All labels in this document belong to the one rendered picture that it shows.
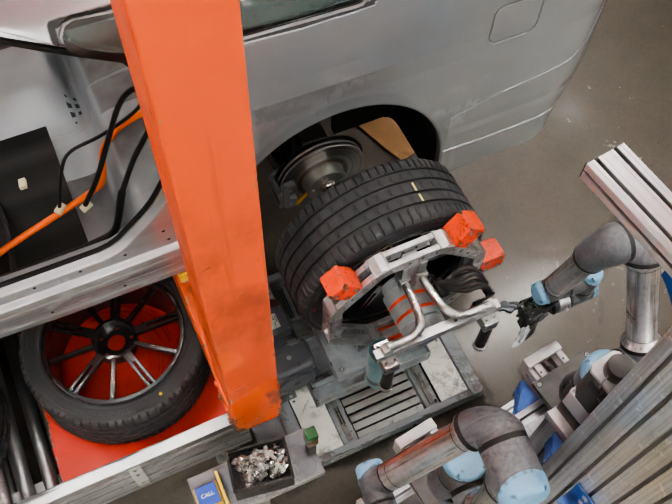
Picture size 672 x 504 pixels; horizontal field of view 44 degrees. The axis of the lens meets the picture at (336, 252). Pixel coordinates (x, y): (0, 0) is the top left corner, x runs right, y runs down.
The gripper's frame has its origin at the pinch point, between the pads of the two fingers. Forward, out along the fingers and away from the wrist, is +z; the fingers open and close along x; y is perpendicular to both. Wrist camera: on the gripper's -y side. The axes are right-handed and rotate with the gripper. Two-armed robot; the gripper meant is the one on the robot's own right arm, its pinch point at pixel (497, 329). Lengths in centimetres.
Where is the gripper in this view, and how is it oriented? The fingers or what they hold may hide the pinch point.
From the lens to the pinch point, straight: 268.4
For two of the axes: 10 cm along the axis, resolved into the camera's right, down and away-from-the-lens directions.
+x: 4.2, 8.1, -4.2
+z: -9.1, 3.6, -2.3
